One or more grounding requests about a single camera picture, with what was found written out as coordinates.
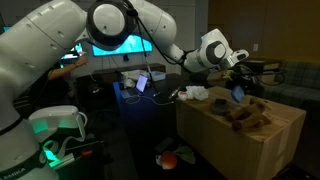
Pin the large cardboard box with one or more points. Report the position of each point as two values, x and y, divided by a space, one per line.
216 143

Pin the white wall outlet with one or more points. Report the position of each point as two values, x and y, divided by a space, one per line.
255 47

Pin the person in dark clothes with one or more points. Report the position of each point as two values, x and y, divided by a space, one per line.
66 71

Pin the white cloth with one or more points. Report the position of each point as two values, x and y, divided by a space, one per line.
197 92

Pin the dark green item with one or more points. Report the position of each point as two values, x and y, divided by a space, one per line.
185 154

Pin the small white scrap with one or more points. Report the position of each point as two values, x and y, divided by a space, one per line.
158 160

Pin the small open laptop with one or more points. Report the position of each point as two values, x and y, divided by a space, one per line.
140 83

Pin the clear plastic bin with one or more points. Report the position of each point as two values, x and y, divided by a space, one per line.
156 76

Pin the brown plush toy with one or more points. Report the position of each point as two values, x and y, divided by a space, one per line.
248 115

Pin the white plastic bag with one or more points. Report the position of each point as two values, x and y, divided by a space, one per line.
131 77

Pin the flat black slab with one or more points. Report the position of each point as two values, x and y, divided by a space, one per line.
164 145

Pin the large wall monitor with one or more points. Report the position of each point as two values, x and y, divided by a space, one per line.
133 46

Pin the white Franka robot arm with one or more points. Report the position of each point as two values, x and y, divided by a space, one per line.
33 50

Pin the green plaid sofa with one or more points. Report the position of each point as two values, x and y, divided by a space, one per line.
296 86

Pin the wooden shelf cabinet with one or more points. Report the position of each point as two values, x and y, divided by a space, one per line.
270 71

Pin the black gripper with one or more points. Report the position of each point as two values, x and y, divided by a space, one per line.
246 78

